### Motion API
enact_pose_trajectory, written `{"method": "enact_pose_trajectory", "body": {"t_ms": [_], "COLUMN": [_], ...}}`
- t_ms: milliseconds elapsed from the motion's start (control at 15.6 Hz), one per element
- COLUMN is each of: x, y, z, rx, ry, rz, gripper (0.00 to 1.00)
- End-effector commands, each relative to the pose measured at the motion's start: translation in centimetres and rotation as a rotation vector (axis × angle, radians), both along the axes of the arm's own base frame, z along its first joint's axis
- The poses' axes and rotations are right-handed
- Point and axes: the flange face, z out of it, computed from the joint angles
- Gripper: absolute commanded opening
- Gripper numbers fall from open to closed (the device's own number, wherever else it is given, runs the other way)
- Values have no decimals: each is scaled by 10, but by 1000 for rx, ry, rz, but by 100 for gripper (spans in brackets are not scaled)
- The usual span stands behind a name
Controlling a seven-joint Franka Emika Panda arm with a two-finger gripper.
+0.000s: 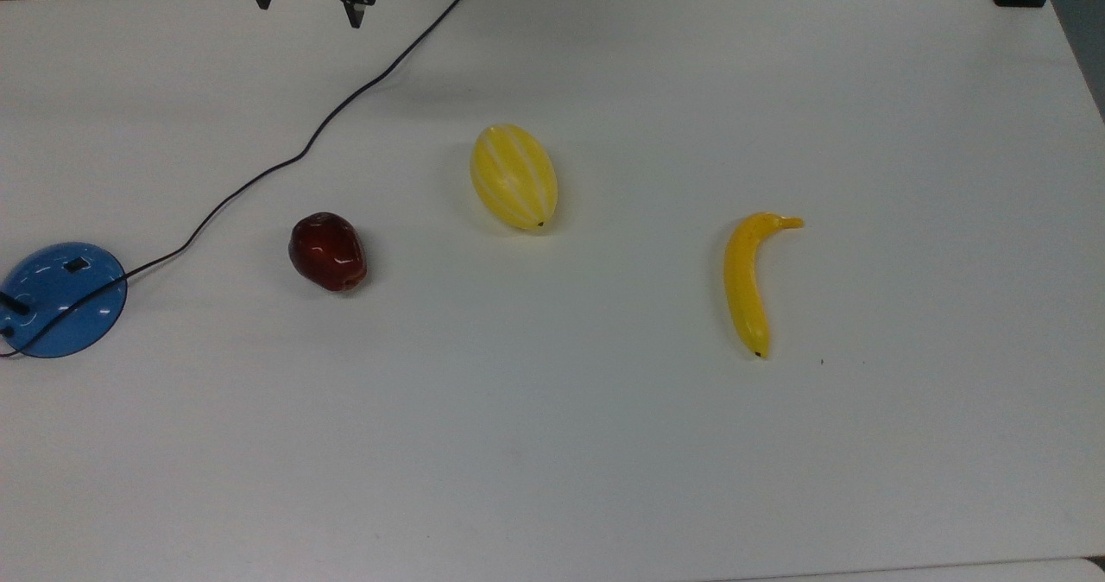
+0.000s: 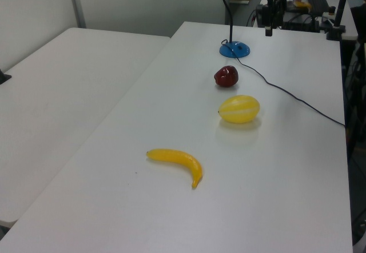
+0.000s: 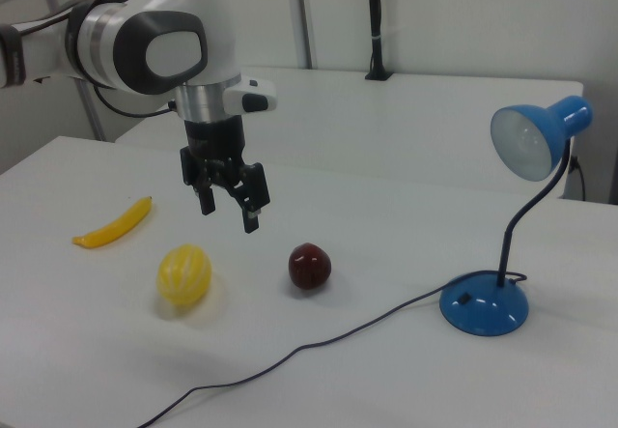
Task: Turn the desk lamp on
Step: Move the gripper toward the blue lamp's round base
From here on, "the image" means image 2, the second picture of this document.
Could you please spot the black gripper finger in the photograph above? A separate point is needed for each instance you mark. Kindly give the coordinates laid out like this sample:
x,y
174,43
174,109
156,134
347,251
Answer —
x,y
267,32
270,32

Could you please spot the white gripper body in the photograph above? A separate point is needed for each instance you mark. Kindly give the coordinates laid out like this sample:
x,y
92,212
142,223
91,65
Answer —
x,y
270,14

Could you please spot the blue gooseneck desk lamp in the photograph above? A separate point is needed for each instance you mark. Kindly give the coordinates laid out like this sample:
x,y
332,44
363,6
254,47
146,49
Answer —
x,y
235,50

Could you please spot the black electronics box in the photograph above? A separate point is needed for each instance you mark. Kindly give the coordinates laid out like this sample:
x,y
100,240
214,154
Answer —
x,y
300,23

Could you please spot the small yellow object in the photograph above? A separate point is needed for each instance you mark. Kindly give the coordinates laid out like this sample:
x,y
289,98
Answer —
x,y
300,5

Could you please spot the black laptop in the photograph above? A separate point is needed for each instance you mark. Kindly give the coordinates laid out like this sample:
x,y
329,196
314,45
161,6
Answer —
x,y
317,0

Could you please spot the red toy apple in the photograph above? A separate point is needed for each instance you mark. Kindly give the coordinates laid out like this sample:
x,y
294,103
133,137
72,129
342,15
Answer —
x,y
226,76

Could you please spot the yellow toy banana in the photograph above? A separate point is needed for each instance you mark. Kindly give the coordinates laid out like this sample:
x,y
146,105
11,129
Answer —
x,y
183,159

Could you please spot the black clamped camera pole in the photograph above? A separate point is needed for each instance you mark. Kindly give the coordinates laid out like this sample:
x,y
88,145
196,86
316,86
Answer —
x,y
341,4

